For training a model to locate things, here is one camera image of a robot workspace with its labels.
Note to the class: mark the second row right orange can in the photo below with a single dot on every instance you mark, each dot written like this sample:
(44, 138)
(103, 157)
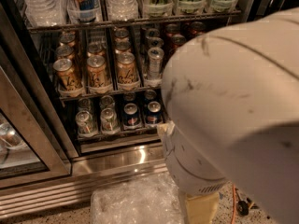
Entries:
(122, 46)

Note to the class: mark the second row left cola can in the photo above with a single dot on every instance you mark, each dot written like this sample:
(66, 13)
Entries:
(176, 42)

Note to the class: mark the silver slim can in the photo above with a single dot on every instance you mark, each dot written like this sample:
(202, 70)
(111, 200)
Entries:
(156, 58)

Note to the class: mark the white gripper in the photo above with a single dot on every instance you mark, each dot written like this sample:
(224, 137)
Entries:
(204, 181)

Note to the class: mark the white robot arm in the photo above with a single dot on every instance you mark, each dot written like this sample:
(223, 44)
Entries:
(232, 95)

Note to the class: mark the yellow black cart frame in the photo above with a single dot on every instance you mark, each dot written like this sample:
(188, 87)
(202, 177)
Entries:
(244, 206)

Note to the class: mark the stainless steel fridge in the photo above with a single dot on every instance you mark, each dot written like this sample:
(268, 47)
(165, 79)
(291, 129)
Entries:
(63, 91)

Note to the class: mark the front left blue can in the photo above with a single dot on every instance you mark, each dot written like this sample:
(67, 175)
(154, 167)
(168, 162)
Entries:
(131, 115)

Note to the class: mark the clear bubble wrap bundle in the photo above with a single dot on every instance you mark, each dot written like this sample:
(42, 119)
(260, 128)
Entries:
(149, 199)

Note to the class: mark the front right blue can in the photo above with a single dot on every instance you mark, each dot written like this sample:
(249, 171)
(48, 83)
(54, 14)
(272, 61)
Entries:
(154, 113)

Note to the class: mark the front right orange can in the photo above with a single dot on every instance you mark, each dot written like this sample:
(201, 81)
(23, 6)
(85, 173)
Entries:
(126, 68)

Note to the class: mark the front middle orange can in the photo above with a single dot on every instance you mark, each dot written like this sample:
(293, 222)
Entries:
(97, 71)

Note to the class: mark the front left silver can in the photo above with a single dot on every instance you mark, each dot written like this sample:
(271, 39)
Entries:
(86, 124)

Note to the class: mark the front left orange can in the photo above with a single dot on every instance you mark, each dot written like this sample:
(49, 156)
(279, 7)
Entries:
(68, 74)

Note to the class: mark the second row left orange can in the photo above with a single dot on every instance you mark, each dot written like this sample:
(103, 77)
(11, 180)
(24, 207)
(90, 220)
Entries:
(65, 51)

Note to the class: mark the blue energy drink can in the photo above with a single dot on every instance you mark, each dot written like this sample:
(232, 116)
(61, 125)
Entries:
(86, 9)

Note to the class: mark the closed glass fridge door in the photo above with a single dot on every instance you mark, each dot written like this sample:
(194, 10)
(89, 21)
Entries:
(30, 151)

